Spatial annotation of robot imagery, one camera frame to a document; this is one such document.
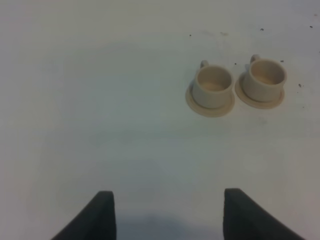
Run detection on tan saucer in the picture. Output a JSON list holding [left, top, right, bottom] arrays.
[[185, 84, 235, 118], [234, 72, 285, 109]]

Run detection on tan right teacup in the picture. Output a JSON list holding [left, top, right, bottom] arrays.
[[242, 54, 287, 103]]

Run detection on tan left saucer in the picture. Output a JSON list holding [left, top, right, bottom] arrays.
[[185, 84, 235, 118]]

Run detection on tan left teacup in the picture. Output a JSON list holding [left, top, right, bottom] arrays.
[[191, 60, 234, 109]]

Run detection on tan teacup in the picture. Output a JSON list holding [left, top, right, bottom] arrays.
[[242, 54, 287, 103], [191, 60, 234, 109]]

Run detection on tan right saucer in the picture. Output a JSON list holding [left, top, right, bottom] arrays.
[[234, 72, 285, 109]]

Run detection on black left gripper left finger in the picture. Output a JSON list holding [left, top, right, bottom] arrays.
[[53, 191, 117, 240]]

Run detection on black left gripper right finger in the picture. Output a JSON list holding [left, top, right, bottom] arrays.
[[223, 188, 302, 240]]

